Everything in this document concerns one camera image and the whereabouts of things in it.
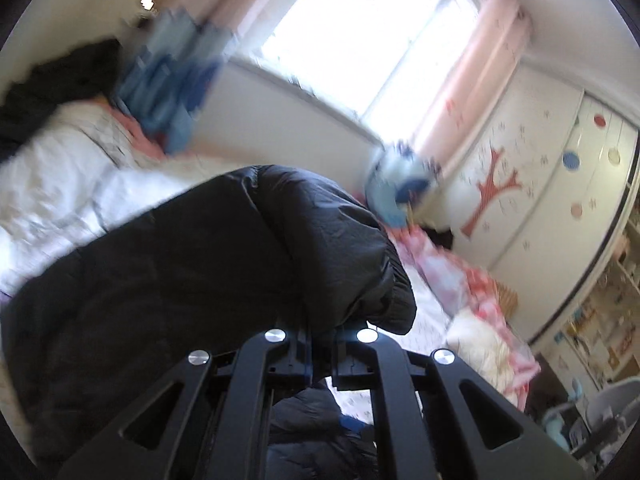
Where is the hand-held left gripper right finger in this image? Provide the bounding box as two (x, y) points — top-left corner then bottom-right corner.
(330, 327), (588, 480)

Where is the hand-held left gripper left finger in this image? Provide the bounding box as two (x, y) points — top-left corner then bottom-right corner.
(57, 327), (313, 480)

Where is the black down jacket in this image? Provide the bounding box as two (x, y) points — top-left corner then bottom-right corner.
(0, 164), (418, 480)

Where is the black clothes pile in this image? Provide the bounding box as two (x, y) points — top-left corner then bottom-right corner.
(0, 37), (123, 161)

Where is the white floral bed sheet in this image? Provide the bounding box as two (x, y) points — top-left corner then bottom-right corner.
(327, 237), (458, 423)

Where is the cream quilt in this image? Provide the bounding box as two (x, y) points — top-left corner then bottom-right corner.
(445, 310), (521, 401)

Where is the pink floral quilt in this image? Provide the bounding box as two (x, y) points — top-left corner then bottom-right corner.
(390, 225), (541, 411)

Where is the wicker basket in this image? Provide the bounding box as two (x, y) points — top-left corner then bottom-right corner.
(495, 282), (518, 321)

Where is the light blue toy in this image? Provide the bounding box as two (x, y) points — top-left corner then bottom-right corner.
(542, 380), (586, 451)

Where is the cluttered bookshelf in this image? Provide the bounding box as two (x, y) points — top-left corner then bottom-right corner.
(550, 220), (640, 411)

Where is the white wardrobe with tree decal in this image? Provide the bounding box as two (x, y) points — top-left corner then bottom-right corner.
(445, 67), (640, 341)

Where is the grey chair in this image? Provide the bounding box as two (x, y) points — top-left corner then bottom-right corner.
(575, 377), (640, 466)

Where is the beige bay window panel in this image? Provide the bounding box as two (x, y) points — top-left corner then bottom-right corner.
(192, 57), (386, 181)

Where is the bright window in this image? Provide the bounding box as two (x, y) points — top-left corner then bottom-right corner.
(260, 0), (481, 116)

